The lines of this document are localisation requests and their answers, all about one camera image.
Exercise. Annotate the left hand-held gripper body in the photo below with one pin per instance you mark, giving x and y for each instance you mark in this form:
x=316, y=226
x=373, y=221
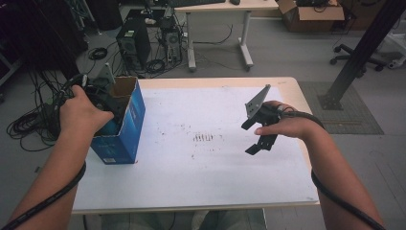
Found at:
x=107, y=96

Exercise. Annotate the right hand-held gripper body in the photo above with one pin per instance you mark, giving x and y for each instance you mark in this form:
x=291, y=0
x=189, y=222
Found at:
x=257, y=100

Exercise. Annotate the blue cardboard box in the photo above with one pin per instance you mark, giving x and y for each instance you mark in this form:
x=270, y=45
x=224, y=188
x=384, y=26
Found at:
x=127, y=140

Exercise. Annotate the person's left hand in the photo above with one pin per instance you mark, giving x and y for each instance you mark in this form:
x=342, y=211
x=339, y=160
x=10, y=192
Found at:
x=79, y=116

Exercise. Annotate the person's right hand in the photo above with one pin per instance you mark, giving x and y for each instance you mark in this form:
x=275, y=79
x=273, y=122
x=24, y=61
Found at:
x=293, y=123

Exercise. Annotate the light wooden table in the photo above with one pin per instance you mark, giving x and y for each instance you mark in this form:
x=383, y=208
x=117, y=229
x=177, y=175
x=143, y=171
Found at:
x=293, y=86

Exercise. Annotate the black computer tower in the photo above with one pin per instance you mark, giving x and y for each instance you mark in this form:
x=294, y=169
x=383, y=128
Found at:
x=134, y=41

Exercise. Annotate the white table mat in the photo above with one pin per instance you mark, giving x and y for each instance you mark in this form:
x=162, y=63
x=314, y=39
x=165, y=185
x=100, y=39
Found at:
x=198, y=179

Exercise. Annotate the open silver computer tower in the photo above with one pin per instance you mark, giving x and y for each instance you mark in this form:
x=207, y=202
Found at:
x=172, y=41

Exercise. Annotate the dark curtain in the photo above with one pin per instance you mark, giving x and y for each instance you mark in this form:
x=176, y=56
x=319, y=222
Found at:
x=38, y=32

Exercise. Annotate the grey floor mat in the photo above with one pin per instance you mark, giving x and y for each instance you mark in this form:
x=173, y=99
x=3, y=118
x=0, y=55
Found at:
x=351, y=121

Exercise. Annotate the white office desk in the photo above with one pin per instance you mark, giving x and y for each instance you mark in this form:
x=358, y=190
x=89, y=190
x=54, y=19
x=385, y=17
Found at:
x=223, y=6

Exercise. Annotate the black office chair base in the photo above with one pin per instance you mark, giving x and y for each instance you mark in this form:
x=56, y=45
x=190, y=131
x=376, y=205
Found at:
x=344, y=51

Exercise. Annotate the black computer mouse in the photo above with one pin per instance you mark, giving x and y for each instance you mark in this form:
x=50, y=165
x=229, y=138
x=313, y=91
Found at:
x=235, y=2

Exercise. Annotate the brown cardboard box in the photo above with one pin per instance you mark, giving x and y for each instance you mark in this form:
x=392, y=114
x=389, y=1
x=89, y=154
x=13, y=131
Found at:
x=312, y=16

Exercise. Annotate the black keyboard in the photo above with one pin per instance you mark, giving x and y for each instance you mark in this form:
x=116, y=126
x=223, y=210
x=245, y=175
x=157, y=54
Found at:
x=198, y=2

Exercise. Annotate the black metal stand post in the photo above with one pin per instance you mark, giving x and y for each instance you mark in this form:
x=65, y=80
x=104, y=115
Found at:
x=360, y=54

